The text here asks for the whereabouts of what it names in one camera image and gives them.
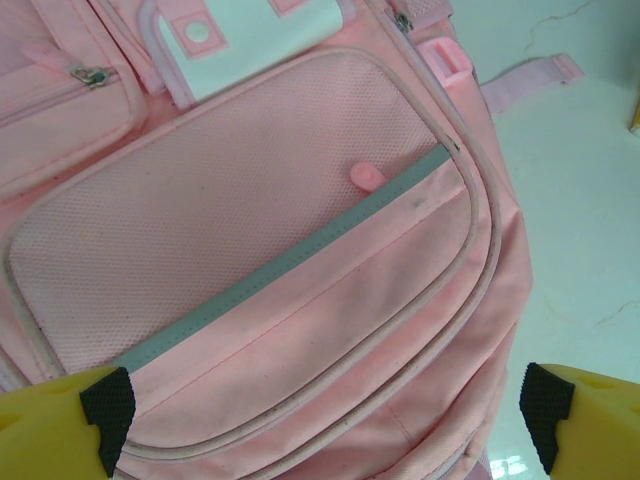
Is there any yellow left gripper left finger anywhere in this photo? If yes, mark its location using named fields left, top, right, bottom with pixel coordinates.
left=0, top=365, right=137, bottom=480

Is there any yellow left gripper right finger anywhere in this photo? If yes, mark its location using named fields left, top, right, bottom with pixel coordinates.
left=518, top=362, right=640, bottom=480

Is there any pink student backpack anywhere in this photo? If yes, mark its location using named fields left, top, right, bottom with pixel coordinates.
left=0, top=0, right=586, bottom=480

